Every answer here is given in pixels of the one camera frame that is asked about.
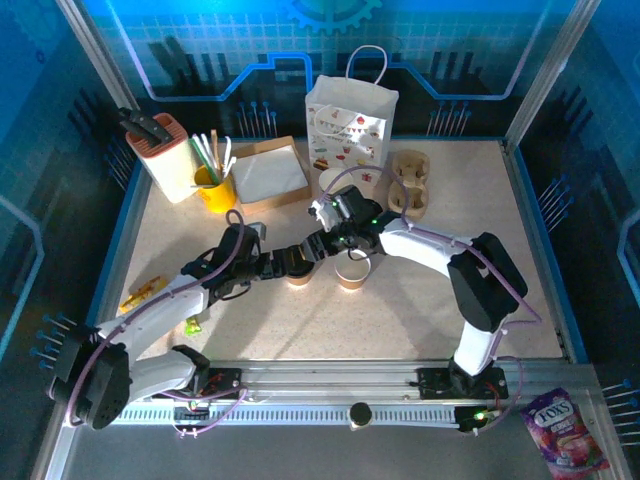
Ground yellow snack packet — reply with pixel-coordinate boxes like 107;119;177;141
118;276;169;315

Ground stack of paper cups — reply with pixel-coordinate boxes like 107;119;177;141
318;167;359;209

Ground black round knob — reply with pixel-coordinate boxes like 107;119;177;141
348;401;374;431

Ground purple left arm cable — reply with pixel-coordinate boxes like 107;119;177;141
64;209;250;435

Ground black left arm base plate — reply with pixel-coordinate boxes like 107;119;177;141
169;367;242;401

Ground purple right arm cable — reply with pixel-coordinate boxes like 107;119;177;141
322;165;544;436

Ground yellow mug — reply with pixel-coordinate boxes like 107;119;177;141
193;164;237;215

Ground small circuit board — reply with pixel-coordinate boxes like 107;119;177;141
457;405;501;434
172;393;211;416

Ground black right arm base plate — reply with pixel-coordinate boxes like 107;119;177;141
417;366;509;400

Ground aluminium frame post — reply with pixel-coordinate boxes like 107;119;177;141
53;0;139;114
504;0;601;146

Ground brown paper cup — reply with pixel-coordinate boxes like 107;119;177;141
334;249;372;291
285;264;317;288

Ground white printed paper gift bag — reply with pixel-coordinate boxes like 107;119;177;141
304;44;400;189

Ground purple Fox's candy bag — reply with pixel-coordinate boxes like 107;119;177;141
518;386;611;475

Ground aluminium front rail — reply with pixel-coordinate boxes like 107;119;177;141
67;358;596;391

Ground cardboard cup carrier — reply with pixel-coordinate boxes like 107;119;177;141
388;149;431;224

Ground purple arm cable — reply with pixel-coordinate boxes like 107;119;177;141
322;165;544;436
64;209;250;435

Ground cardboard box of napkins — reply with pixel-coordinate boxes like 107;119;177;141
230;135;314;216

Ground white napkins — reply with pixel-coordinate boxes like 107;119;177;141
234;145;309;204

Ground white slotted cable duct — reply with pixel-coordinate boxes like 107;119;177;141
114;403;461;427

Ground black knife handle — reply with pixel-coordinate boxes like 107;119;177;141
118;107;151;132
127;117;171;150

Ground cream knife block orange top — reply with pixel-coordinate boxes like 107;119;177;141
124;112;202;205

